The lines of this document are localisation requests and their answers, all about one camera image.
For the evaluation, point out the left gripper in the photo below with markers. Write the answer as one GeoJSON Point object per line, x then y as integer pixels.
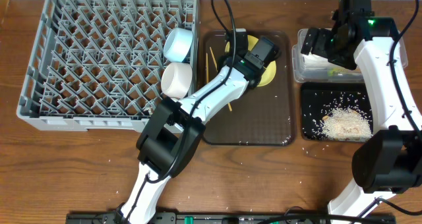
{"type": "Point", "coordinates": [226, 59]}

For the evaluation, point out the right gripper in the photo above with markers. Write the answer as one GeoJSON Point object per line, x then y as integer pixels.
{"type": "Point", "coordinates": [321, 35]}

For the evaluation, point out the white paper napkin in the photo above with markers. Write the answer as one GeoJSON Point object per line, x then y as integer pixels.
{"type": "Point", "coordinates": [315, 61]}

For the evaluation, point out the wooden chopstick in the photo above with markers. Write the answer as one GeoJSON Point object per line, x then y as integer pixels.
{"type": "Point", "coordinates": [217, 71]}
{"type": "Point", "coordinates": [207, 69]}

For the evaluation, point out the green snack wrapper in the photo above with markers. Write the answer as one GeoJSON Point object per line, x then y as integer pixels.
{"type": "Point", "coordinates": [344, 73]}

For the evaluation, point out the yellow plate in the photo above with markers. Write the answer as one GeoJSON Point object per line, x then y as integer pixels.
{"type": "Point", "coordinates": [270, 74]}

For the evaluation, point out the light blue bowl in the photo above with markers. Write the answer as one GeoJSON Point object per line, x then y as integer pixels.
{"type": "Point", "coordinates": [178, 44]}

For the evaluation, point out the white pink bowl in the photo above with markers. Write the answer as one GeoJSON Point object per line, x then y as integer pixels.
{"type": "Point", "coordinates": [176, 80]}

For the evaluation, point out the rice and peanut pile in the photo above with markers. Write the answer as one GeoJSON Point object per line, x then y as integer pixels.
{"type": "Point", "coordinates": [346, 125]}

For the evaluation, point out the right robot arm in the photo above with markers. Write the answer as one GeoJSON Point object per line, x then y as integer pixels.
{"type": "Point", "coordinates": [389, 163]}

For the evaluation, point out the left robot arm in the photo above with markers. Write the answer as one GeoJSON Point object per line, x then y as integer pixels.
{"type": "Point", "coordinates": [171, 136]}

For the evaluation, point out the clear plastic bin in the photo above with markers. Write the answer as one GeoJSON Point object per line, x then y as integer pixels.
{"type": "Point", "coordinates": [313, 72]}

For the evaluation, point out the black plastic tray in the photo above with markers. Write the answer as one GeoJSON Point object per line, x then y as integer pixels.
{"type": "Point", "coordinates": [313, 102]}

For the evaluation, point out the dark brown serving tray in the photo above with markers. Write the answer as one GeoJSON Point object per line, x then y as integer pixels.
{"type": "Point", "coordinates": [263, 116]}

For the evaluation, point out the grey dish rack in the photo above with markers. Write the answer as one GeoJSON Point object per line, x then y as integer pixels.
{"type": "Point", "coordinates": [99, 63]}

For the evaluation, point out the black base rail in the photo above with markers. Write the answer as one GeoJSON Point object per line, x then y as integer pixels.
{"type": "Point", "coordinates": [184, 218]}

